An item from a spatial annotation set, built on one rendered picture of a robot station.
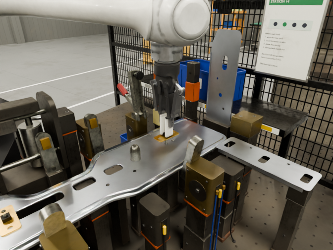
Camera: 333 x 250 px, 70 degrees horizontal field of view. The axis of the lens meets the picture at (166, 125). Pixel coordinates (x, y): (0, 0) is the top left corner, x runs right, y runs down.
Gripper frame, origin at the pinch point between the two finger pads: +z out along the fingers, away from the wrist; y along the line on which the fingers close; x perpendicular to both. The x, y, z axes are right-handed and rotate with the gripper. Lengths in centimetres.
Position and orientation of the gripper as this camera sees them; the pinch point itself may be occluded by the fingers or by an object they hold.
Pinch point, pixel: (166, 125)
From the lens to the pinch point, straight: 76.6
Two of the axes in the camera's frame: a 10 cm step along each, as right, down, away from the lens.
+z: 0.0, 8.9, 4.5
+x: 7.3, -3.0, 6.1
